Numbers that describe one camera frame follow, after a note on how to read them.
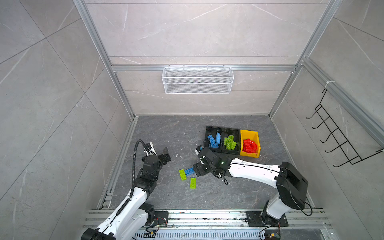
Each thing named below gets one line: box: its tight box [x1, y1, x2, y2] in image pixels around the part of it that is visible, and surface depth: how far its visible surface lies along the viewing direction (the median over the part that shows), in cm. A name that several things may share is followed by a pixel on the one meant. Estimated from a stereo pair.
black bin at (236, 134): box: [222, 128, 241, 156], surface depth 100 cm
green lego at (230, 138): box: [227, 135, 234, 143], surface depth 106 cm
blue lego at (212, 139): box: [207, 134, 216, 147], surface depth 103 cm
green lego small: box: [190, 177, 197, 190], surface depth 87 cm
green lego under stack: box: [226, 141, 237, 151], surface depth 102 cm
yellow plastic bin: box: [240, 129, 261, 159], surface depth 97 cm
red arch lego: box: [242, 138, 258, 154], surface depth 97 cm
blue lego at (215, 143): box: [210, 140, 221, 148], surface depth 100 cm
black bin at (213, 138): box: [204, 125, 223, 153], surface depth 102 cm
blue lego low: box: [185, 167, 196, 176], surface depth 90 cm
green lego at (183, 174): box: [178, 169, 187, 181], surface depth 89 cm
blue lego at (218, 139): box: [215, 132, 222, 145], surface depth 101 cm
